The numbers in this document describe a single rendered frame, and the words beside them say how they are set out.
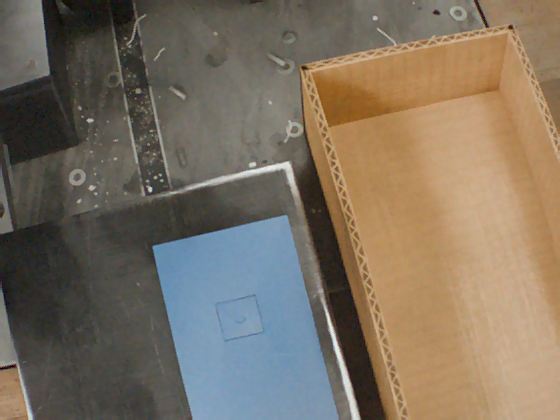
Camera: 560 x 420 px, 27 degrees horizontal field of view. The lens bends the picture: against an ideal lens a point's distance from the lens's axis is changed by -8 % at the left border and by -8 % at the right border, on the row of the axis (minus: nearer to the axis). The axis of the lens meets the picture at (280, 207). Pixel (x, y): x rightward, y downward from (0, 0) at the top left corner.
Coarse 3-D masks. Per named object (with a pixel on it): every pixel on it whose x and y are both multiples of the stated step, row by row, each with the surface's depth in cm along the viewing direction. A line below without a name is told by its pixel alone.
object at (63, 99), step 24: (48, 0) 66; (48, 24) 64; (24, 96) 61; (48, 96) 62; (0, 120) 63; (24, 120) 64; (48, 120) 64; (72, 120) 67; (24, 144) 66; (48, 144) 67; (72, 144) 67
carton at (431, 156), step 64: (320, 64) 61; (384, 64) 62; (448, 64) 63; (512, 64) 63; (320, 128) 60; (384, 128) 67; (448, 128) 66; (512, 128) 66; (384, 192) 65; (448, 192) 65; (512, 192) 65; (384, 256) 64; (448, 256) 63; (512, 256) 63; (384, 320) 62; (448, 320) 62; (512, 320) 62; (384, 384) 57; (448, 384) 61; (512, 384) 60
